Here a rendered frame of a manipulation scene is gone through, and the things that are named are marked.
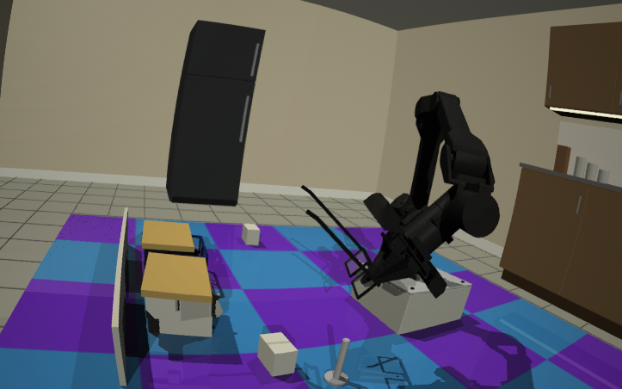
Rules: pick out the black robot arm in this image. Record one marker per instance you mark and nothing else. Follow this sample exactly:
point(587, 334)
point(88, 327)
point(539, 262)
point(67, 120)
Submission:
point(464, 162)

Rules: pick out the thin beige panel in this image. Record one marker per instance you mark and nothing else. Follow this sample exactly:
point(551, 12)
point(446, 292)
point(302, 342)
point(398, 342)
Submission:
point(118, 318)

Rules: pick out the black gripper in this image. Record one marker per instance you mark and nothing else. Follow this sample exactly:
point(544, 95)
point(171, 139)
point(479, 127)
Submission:
point(426, 232)

